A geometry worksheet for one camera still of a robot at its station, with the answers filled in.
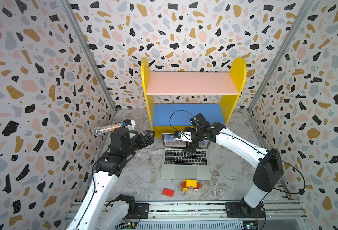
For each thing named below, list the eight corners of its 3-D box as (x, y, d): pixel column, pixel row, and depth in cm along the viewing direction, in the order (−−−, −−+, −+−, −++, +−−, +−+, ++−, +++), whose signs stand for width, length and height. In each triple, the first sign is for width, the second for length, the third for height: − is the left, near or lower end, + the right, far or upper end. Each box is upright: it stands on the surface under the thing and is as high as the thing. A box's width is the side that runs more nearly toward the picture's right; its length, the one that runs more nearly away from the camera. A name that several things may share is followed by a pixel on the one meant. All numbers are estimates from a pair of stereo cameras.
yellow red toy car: (180, 191, 81) (181, 189, 77) (180, 181, 85) (180, 178, 81) (200, 191, 82) (202, 189, 77) (199, 181, 85) (201, 178, 81)
